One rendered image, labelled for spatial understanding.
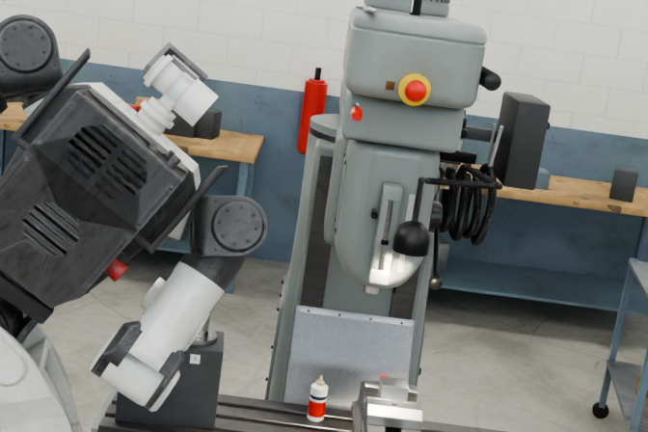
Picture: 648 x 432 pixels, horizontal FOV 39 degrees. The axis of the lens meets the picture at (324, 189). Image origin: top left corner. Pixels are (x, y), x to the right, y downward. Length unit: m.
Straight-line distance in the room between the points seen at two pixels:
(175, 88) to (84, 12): 4.87
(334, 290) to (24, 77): 1.23
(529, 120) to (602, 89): 4.23
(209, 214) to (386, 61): 0.49
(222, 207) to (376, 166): 0.53
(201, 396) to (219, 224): 0.72
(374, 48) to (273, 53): 4.46
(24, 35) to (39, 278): 0.37
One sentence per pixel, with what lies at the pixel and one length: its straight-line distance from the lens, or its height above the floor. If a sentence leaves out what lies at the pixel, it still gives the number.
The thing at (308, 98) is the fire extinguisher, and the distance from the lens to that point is 6.05.
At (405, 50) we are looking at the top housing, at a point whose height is 1.83.
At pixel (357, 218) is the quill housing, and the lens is 1.92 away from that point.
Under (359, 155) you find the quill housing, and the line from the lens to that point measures 1.90.
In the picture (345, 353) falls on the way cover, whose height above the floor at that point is 0.99.
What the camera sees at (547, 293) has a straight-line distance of 5.95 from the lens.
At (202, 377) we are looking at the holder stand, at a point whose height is 1.05.
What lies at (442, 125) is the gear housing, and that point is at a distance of 1.85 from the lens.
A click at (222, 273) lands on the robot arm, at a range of 1.49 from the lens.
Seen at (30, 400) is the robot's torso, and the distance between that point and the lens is 1.60.
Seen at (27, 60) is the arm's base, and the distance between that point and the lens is 1.46.
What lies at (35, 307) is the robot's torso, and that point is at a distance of 1.54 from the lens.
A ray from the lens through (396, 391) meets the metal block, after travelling 2.12.
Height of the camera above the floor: 1.93
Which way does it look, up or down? 13 degrees down
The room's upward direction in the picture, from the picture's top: 8 degrees clockwise
